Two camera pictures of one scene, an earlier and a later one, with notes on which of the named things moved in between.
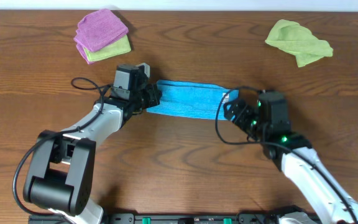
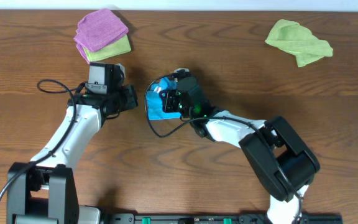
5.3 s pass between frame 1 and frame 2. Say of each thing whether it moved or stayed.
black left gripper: moved
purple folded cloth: stayed
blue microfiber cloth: moved
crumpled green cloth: stayed
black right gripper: moved
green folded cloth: stayed
